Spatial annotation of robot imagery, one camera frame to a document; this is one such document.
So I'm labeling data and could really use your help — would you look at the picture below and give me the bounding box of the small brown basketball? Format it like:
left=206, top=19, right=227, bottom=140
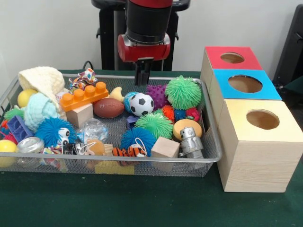
left=93, top=98, right=125, bottom=119

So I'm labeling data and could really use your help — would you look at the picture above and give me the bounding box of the black chair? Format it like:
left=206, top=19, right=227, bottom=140
left=274, top=4, right=303, bottom=95

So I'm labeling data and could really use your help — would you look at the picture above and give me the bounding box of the green furry ball with eyes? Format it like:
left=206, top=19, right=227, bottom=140
left=164, top=76, right=202, bottom=110

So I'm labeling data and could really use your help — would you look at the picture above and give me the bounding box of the orange toy building block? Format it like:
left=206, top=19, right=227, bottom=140
left=59, top=82, right=109, bottom=113

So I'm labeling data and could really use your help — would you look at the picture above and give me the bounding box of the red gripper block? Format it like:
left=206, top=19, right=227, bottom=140
left=117, top=34, right=171, bottom=86

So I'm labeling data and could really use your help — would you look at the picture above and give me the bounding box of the cream knitted cloth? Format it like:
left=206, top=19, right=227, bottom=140
left=18, top=66, right=66, bottom=119

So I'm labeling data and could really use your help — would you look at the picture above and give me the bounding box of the light teal knitted cloth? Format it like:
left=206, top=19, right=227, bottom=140
left=24, top=92, right=60, bottom=132

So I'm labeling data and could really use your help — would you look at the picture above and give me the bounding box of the wooden box with three holes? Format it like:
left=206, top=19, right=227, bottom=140
left=199, top=46, right=303, bottom=193

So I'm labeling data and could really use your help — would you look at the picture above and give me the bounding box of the toy hamburger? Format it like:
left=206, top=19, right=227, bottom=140
left=172, top=119, right=203, bottom=141

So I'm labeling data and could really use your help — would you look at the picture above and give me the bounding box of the silver metal can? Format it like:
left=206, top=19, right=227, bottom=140
left=17, top=137, right=45, bottom=155

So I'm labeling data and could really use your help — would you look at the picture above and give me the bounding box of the purple spiky ball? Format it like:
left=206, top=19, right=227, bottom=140
left=145, top=85, right=169, bottom=110

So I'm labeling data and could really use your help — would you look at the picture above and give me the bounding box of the clear plastic packet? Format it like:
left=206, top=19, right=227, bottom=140
left=78, top=118, right=109, bottom=144

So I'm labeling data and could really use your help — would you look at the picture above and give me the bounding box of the shallow clear mesh bin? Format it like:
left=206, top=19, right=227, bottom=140
left=0, top=74, right=222, bottom=177

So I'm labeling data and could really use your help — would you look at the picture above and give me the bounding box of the small wooden block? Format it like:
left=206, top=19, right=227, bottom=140
left=151, top=137, right=180, bottom=159
left=65, top=103, right=94, bottom=129

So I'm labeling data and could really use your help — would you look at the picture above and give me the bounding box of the blue spiky ball with eyes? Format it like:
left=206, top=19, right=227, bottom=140
left=35, top=117, right=76, bottom=148

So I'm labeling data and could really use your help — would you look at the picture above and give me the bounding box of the dark green table cloth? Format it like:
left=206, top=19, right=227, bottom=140
left=0, top=70, right=303, bottom=227

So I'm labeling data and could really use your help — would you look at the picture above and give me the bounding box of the silver toy robot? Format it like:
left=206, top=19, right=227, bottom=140
left=179, top=127, right=205, bottom=159

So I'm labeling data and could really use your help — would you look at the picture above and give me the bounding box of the plain yellow ball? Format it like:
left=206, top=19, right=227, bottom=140
left=0, top=140, right=17, bottom=167

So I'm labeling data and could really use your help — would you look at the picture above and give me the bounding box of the yellow smiley face ball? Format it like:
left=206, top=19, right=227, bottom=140
left=18, top=88, right=38, bottom=108

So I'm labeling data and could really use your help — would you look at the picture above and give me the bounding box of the green spiky ball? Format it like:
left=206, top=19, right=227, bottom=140
left=135, top=112, right=174, bottom=140

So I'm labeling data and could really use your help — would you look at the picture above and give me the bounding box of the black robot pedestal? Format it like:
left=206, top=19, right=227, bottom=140
left=91, top=0, right=191, bottom=71

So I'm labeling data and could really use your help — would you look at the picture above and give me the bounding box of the purple toy block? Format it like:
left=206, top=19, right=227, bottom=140
left=126, top=116, right=140, bottom=129

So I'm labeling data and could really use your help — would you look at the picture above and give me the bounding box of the black and white soccer ball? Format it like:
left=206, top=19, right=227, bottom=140
left=129, top=93, right=155, bottom=117

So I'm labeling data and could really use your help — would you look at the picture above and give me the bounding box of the globe print ball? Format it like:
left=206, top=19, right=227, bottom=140
left=123, top=92, right=138, bottom=114

